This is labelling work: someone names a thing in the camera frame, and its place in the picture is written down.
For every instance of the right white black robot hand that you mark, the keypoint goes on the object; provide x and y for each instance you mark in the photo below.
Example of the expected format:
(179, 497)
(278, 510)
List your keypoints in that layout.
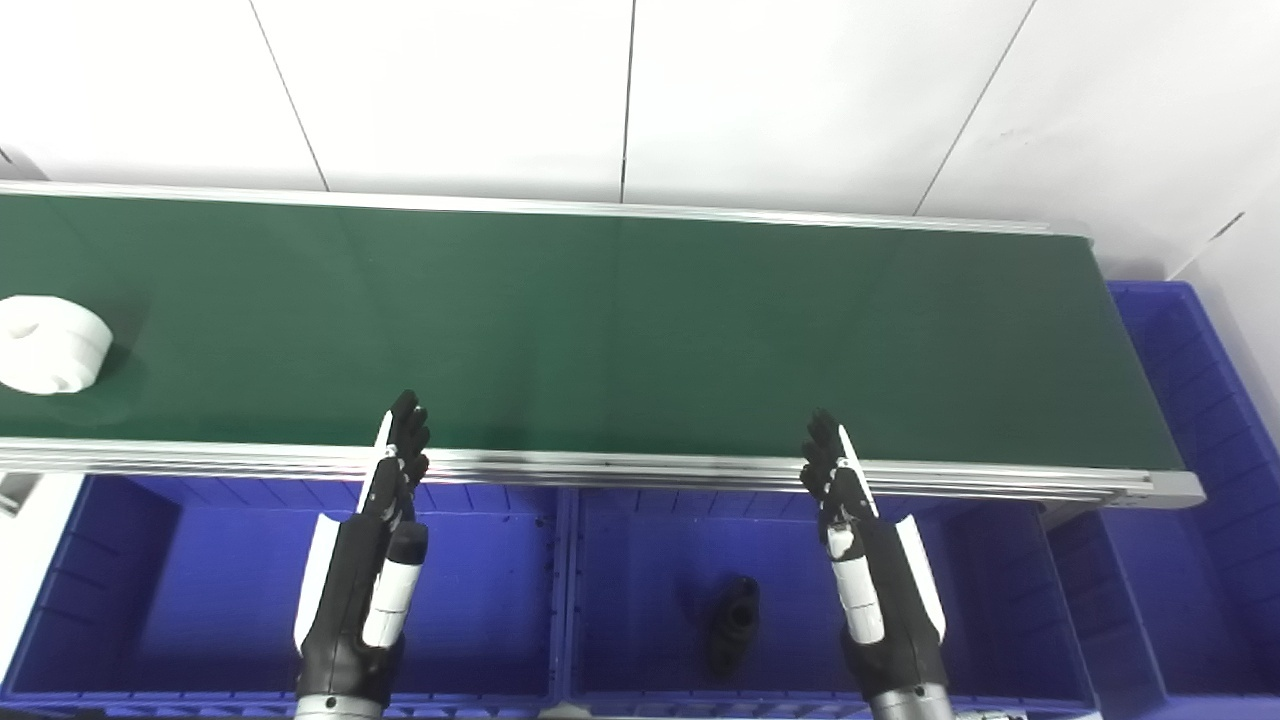
(885, 590)

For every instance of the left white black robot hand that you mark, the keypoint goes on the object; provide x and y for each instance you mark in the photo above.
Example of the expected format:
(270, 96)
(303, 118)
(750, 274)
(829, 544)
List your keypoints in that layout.
(350, 590)

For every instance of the white round plastic part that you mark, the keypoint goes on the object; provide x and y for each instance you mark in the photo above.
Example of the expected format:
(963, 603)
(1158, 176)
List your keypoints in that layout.
(50, 345)

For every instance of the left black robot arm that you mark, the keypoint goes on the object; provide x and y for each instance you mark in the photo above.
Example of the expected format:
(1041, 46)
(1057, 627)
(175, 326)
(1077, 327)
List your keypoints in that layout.
(338, 709)

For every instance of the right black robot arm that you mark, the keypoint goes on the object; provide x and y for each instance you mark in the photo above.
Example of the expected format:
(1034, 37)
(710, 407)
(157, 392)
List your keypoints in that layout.
(910, 703)

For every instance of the blue plastic bin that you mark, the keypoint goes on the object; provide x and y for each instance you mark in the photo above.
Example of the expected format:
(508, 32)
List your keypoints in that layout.
(1190, 520)
(200, 590)
(640, 590)

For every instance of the black plastic part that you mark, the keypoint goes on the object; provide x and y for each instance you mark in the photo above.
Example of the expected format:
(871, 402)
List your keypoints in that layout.
(733, 625)

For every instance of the grey conveyor support leg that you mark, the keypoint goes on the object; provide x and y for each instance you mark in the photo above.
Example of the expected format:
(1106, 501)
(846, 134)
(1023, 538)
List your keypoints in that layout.
(14, 492)

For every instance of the green conveyor belt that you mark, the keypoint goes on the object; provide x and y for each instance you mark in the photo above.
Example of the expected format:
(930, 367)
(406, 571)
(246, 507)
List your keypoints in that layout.
(620, 320)

